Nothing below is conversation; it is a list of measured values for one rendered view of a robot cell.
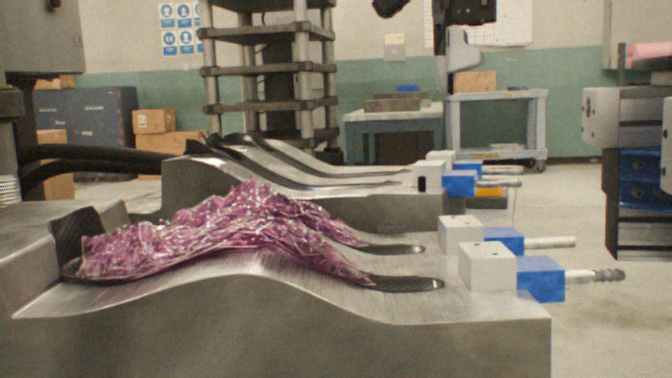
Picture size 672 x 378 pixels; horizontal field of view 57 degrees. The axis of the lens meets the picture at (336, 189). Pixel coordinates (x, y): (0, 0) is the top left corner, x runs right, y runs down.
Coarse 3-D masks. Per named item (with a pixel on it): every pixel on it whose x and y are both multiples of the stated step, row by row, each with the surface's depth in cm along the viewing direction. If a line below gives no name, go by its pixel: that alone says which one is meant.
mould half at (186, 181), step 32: (192, 160) 81; (224, 160) 83; (256, 160) 89; (160, 192) 101; (192, 192) 82; (224, 192) 80; (288, 192) 81; (320, 192) 80; (352, 192) 77; (384, 192) 74; (416, 192) 73; (352, 224) 76; (384, 224) 74; (416, 224) 73
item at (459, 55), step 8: (456, 32) 82; (456, 40) 82; (448, 48) 82; (456, 48) 82; (464, 48) 81; (472, 48) 81; (440, 56) 81; (448, 56) 82; (456, 56) 82; (464, 56) 81; (472, 56) 81; (440, 64) 82; (448, 64) 82; (456, 64) 82; (464, 64) 81; (472, 64) 81; (440, 72) 82; (448, 72) 82; (440, 80) 82; (440, 88) 83
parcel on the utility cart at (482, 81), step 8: (480, 72) 635; (488, 72) 635; (456, 80) 639; (464, 80) 637; (472, 80) 636; (480, 80) 636; (488, 80) 636; (456, 88) 640; (464, 88) 638; (472, 88) 638; (480, 88) 637; (488, 88) 637
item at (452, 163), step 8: (432, 152) 89; (440, 152) 89; (448, 152) 88; (448, 160) 86; (456, 160) 89; (464, 160) 89; (472, 160) 88; (480, 160) 88; (448, 168) 86; (456, 168) 86; (464, 168) 86; (472, 168) 85; (480, 168) 85; (488, 168) 86; (496, 168) 86; (504, 168) 86; (512, 168) 86; (520, 168) 85; (480, 176) 85
